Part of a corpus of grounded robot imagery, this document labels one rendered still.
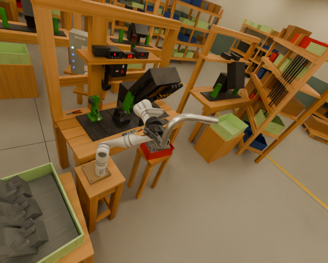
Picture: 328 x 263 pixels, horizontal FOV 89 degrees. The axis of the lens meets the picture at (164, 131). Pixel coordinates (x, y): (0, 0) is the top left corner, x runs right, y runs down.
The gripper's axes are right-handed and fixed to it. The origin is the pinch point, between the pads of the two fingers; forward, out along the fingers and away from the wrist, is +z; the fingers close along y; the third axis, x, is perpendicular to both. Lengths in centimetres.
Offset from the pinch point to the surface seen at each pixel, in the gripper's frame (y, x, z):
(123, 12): -3, 45, -133
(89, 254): 25, -95, -5
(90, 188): 22, -81, -47
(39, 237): 51, -81, -16
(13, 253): 60, -74, -7
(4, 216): 67, -68, -24
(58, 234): 42, -87, -19
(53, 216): 46, -85, -31
